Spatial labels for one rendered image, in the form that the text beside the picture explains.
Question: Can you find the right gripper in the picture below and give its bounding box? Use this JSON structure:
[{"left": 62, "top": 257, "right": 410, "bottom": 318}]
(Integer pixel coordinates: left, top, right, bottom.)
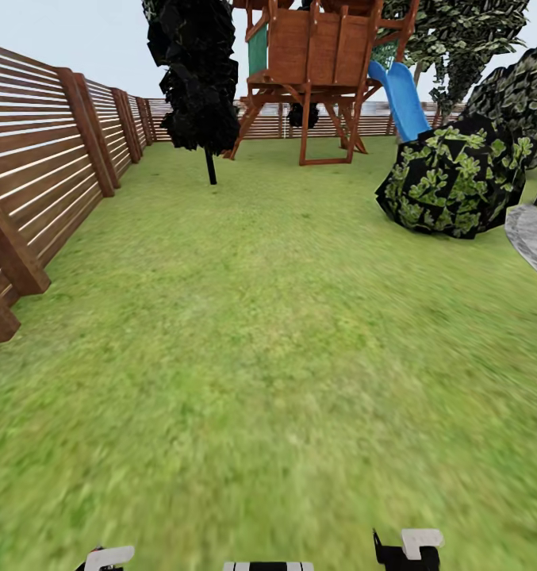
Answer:
[{"left": 373, "top": 531, "right": 439, "bottom": 571}]

